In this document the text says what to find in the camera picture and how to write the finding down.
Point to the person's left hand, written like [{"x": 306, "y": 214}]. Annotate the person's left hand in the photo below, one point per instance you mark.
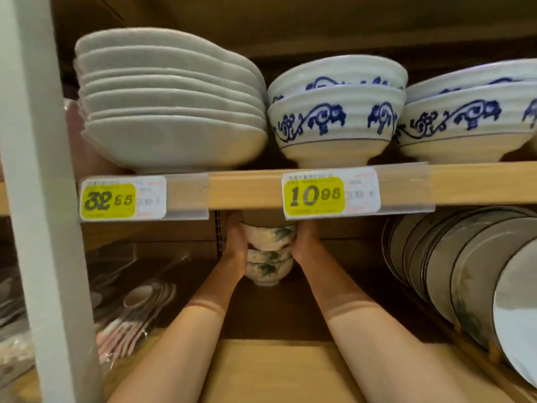
[{"x": 235, "y": 251}]

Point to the person's right hand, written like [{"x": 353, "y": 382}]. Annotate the person's right hand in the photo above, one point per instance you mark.
[{"x": 306, "y": 247}]

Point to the person's left forearm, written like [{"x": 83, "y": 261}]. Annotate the person's left forearm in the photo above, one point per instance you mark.
[{"x": 180, "y": 352}]

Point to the person's right forearm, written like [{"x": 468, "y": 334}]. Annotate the person's right forearm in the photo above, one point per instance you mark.
[{"x": 377, "y": 352}]

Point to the stack of large white dishes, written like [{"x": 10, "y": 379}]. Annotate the stack of large white dishes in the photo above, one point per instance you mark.
[{"x": 176, "y": 142}]

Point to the yellow price tag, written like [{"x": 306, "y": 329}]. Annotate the yellow price tag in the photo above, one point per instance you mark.
[
  {"x": 312, "y": 197},
  {"x": 109, "y": 201}
]

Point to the blue patterned white bowl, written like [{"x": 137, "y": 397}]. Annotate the blue patterned white bowl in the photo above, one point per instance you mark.
[
  {"x": 335, "y": 151},
  {"x": 335, "y": 69},
  {"x": 465, "y": 146},
  {"x": 482, "y": 75}
]

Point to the bundle of pink ceramic spoons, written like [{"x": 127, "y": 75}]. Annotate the bundle of pink ceramic spoons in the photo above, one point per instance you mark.
[{"x": 134, "y": 297}]

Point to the row of black-rimmed floral plates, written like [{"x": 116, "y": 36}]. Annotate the row of black-rimmed floral plates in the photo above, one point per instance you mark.
[{"x": 474, "y": 268}]

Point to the wooden plate rack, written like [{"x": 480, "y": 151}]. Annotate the wooden plate rack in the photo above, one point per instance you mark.
[{"x": 503, "y": 379}]

